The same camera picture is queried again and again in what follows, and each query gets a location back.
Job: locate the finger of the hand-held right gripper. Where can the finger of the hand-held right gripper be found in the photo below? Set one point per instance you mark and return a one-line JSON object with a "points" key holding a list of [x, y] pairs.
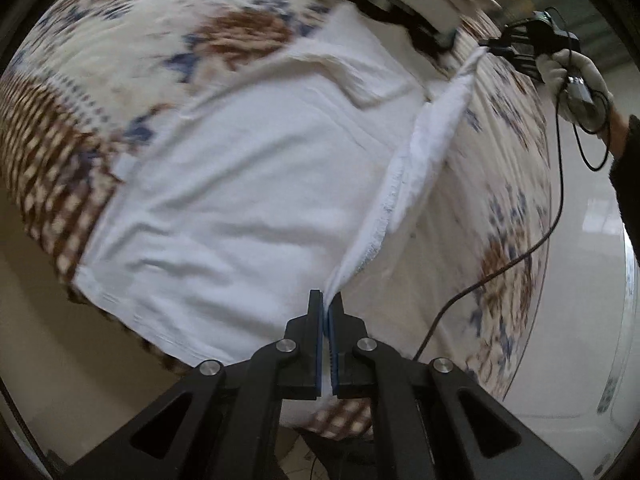
{"points": [[520, 57]]}

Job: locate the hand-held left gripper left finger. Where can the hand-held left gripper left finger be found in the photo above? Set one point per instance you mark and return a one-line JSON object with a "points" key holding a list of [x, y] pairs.
{"points": [[318, 355]]}

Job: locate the white t-shirt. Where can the white t-shirt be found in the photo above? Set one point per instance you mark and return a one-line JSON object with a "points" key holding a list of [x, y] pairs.
{"points": [[260, 200]]}

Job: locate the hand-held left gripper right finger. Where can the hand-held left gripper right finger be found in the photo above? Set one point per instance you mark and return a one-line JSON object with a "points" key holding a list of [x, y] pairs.
{"points": [[333, 360]]}

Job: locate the person's right forearm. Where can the person's right forearm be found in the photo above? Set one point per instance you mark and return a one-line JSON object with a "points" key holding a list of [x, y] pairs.
{"points": [[627, 170]]}

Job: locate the floral patterned blanket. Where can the floral patterned blanket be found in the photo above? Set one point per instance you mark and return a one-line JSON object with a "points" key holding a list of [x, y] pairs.
{"points": [[115, 50]]}

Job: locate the person's right hand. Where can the person's right hand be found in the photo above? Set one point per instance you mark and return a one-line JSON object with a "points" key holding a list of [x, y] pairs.
{"points": [[585, 67]]}

